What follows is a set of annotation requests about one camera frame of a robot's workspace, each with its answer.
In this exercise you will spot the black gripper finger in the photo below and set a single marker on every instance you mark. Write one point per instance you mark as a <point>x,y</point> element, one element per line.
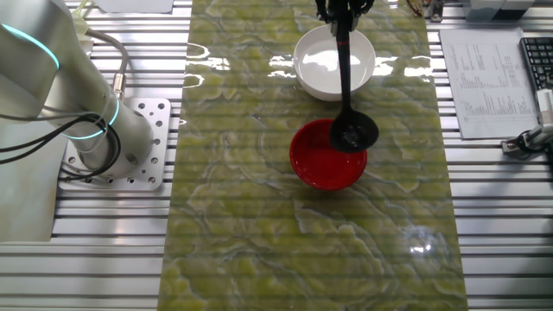
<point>360,8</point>
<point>327,10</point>

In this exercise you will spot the white ceramic bowl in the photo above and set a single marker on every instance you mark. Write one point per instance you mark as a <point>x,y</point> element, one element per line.
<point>315,65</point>

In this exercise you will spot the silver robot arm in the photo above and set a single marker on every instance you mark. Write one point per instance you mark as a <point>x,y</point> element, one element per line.
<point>39,86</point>

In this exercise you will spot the red bowl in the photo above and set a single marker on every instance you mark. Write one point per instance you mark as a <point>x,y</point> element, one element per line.
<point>319,164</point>

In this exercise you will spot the small metal clamp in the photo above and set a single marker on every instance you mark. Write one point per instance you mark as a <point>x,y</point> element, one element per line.
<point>435,10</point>

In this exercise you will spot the grey black box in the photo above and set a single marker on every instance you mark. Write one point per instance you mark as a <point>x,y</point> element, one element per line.
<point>497,8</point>

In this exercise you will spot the printed table paper sheet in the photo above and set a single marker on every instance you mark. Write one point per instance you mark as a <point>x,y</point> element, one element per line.
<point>488,99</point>

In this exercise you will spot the black keyboard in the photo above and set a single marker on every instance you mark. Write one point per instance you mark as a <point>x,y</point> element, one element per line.
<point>540,60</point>

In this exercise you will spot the blank white paper sheet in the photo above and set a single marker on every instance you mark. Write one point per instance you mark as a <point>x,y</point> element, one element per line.
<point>129,5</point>

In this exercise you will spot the green marble pattern mat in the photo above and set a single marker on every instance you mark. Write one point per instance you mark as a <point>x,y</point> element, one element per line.
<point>259,216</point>

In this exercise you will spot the yellow fly swatter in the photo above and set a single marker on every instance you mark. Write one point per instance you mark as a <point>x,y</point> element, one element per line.
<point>80,23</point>

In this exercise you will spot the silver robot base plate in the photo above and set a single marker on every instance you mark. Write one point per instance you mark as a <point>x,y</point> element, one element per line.
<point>160,129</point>

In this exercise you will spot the silver camera clamp stand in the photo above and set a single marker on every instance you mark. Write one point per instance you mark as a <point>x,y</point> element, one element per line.
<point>514,147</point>

